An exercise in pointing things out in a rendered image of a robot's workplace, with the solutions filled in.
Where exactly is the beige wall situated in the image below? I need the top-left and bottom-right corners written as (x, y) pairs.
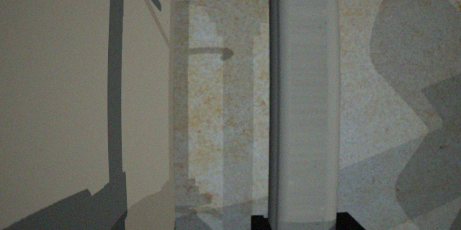
top-left (0, 0), bottom-right (176, 230)

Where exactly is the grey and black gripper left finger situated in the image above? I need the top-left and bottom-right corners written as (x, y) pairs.
top-left (251, 215), bottom-right (272, 230)

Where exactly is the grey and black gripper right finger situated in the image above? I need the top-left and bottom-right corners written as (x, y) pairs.
top-left (336, 212), bottom-right (366, 230)

